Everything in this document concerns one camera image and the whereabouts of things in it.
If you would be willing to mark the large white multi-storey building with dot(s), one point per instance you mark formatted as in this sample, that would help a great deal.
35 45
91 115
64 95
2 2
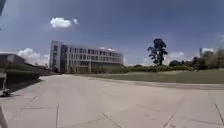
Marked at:
83 57

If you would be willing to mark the pale concrete slab pavement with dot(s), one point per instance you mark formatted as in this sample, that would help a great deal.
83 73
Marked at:
100 100

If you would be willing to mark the low green hedge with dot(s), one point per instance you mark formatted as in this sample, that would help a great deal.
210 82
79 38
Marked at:
150 69

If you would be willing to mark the tall dark tree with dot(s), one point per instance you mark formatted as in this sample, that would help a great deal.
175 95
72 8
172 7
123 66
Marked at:
157 50

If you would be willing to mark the green grass field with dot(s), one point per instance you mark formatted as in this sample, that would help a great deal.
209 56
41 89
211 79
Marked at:
173 76

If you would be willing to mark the row of trees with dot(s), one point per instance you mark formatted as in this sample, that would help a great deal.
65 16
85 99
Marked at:
206 60

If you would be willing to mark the low dark building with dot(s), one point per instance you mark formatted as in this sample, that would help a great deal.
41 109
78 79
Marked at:
11 59

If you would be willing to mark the dark low wall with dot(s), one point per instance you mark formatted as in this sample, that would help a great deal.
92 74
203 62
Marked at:
20 76

